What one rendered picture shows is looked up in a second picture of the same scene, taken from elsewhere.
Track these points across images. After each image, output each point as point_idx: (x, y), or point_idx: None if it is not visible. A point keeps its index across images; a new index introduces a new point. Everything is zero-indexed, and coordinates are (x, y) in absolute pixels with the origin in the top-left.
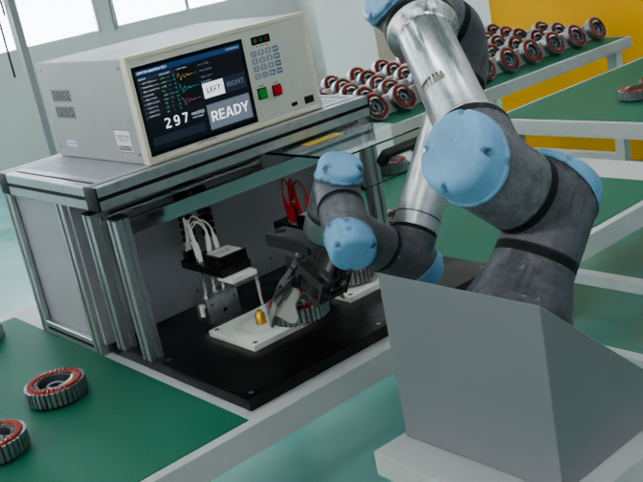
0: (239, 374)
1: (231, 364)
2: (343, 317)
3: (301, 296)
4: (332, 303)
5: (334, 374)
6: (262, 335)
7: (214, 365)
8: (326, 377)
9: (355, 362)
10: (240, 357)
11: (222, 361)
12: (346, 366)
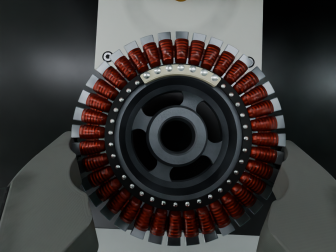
0: (19, 122)
1: (39, 72)
2: (291, 123)
3: (223, 106)
4: (334, 45)
5: (135, 245)
6: (138, 43)
7: (22, 44)
8: (121, 240)
9: (183, 249)
10: (70, 63)
11: (40, 45)
12: (165, 245)
